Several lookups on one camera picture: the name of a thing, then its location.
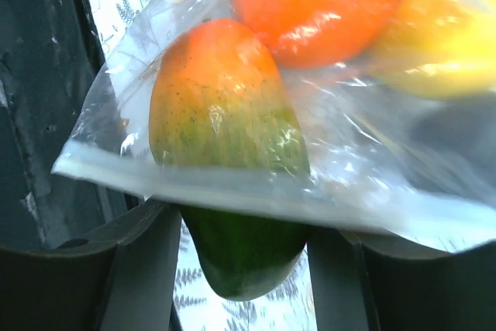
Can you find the fake mango orange green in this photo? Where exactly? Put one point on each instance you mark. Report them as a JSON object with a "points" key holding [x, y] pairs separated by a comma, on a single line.
{"points": [[218, 100]]}

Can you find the clear zip top bag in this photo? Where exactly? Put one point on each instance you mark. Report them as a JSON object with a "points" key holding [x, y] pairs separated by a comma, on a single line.
{"points": [[380, 159]]}

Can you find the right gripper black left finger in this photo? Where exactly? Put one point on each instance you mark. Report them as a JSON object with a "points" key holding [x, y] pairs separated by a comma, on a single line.
{"points": [[69, 288]]}

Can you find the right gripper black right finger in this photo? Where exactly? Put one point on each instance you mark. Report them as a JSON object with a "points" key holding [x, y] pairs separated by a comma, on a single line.
{"points": [[365, 281]]}

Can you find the fake orange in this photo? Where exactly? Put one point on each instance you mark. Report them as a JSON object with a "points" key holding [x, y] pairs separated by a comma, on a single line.
{"points": [[315, 33]]}

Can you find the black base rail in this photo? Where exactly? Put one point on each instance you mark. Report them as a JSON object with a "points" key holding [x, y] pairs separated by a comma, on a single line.
{"points": [[50, 54]]}

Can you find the yellow fake bell pepper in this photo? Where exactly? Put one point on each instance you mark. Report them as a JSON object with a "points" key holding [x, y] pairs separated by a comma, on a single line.
{"points": [[438, 48]]}

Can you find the floral table mat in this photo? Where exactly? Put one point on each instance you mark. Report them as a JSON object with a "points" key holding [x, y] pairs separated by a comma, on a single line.
{"points": [[161, 266]]}

